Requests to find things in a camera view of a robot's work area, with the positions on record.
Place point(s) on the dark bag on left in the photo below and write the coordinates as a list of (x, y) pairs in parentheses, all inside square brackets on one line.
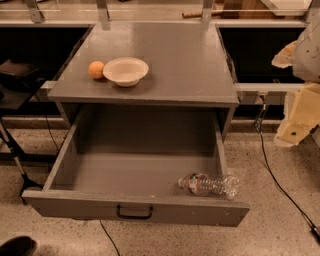
[(20, 77)]

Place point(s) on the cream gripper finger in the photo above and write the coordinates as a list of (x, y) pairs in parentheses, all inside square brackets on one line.
[(284, 58), (301, 115)]

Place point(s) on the orange fruit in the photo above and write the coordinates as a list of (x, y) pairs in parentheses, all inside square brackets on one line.
[(95, 70)]

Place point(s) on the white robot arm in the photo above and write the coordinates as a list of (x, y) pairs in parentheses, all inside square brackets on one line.
[(306, 59)]

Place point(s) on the black tripod stand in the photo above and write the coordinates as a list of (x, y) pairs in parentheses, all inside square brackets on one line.
[(27, 182)]

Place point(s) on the clear plastic water bottle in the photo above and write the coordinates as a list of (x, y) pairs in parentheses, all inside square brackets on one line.
[(204, 185)]

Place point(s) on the black shoe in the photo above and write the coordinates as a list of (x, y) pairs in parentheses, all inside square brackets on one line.
[(18, 246)]

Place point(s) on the white paper bowl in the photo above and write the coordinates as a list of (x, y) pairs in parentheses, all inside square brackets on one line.
[(125, 71)]

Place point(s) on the grey open bottom drawer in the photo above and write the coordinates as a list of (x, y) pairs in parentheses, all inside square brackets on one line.
[(135, 159)]

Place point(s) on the black drawer handle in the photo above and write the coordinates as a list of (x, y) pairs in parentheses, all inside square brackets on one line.
[(134, 213)]

